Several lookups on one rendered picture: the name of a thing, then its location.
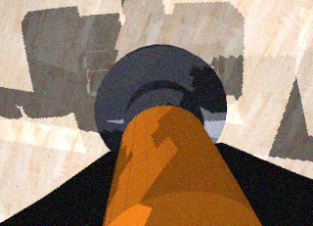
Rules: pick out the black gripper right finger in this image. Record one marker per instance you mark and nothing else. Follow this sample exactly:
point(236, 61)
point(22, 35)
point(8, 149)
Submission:
point(279, 197)

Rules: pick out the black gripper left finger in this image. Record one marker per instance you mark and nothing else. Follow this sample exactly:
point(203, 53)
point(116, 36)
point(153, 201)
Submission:
point(81, 201)

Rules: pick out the orange cylinder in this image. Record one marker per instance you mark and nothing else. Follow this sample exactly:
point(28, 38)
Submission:
point(169, 173)

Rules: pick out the grey round pedestal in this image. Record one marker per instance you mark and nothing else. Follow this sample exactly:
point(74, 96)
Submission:
point(159, 75)

